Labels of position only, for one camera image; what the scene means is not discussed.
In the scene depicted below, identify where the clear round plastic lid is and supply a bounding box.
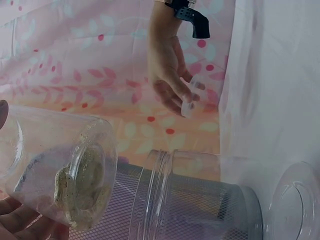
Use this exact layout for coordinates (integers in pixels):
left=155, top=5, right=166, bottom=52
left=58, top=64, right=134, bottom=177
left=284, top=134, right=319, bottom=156
left=265, top=160, right=320, bottom=240

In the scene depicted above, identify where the black wrist band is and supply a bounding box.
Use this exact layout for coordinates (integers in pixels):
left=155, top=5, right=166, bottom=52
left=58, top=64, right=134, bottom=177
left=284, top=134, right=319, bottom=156
left=156, top=0, right=211, bottom=40

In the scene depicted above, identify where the black metal mesh basket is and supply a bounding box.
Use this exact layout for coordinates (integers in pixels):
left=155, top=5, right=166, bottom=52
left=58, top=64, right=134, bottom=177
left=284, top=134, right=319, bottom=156
left=68, top=161, right=264, bottom=240

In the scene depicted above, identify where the person's left hand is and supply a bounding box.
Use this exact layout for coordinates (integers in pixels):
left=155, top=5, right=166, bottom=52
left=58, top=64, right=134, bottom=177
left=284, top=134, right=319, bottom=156
left=0, top=99, right=70, bottom=240

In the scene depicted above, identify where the person's right hand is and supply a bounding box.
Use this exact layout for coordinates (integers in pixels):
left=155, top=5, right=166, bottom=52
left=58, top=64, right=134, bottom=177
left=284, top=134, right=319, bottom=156
left=146, top=0, right=201, bottom=118

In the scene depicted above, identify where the clear jar with powder residue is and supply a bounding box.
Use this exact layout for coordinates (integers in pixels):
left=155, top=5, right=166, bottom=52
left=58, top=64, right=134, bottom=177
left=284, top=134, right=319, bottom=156
left=0, top=103, right=119, bottom=231

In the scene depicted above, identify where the empty clear plastic jar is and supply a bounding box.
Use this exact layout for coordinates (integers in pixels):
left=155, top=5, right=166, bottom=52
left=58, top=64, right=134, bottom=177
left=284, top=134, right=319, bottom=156
left=129, top=148, right=264, bottom=240

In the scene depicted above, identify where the greenish powder clump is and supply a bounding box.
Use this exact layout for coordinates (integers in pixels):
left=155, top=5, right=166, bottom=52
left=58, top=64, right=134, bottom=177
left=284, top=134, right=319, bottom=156
left=53, top=146, right=111, bottom=230

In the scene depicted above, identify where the small clear plastic cap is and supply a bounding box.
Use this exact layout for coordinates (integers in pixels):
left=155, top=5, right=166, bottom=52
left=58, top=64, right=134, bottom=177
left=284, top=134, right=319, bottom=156
left=180, top=74, right=207, bottom=119

